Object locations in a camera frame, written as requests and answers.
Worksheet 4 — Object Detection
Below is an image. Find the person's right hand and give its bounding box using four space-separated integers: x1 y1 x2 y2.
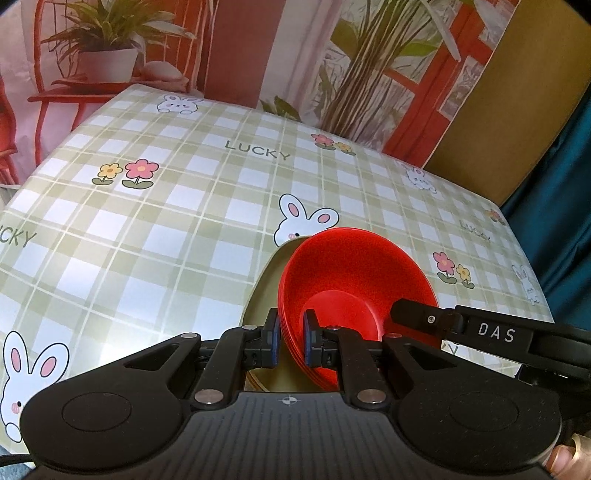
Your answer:
547 431 591 480

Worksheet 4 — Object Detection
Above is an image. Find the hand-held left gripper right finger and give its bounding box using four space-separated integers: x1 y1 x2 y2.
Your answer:
302 310 477 413

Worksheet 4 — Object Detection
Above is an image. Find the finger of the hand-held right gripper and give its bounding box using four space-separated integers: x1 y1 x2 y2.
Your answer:
390 298 466 340

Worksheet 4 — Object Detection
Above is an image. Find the brown wooden board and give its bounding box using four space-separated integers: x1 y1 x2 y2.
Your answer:
422 0 591 208

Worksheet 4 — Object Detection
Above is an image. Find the checked rabbit print tablecloth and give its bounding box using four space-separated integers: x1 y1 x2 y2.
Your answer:
0 83 555 455

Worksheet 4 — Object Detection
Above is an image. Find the printed wall backdrop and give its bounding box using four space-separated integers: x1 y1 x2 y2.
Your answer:
0 0 509 185

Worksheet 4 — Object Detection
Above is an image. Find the green bowl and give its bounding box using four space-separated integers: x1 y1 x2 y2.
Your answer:
241 232 324 394

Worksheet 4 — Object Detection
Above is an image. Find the teal curtain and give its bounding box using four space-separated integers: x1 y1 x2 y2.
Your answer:
501 106 591 333

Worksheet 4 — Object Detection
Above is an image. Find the black cable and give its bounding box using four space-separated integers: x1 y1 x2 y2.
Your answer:
0 453 38 468

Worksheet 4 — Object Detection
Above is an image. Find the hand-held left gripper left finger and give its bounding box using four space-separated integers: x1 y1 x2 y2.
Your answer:
122 308 282 412

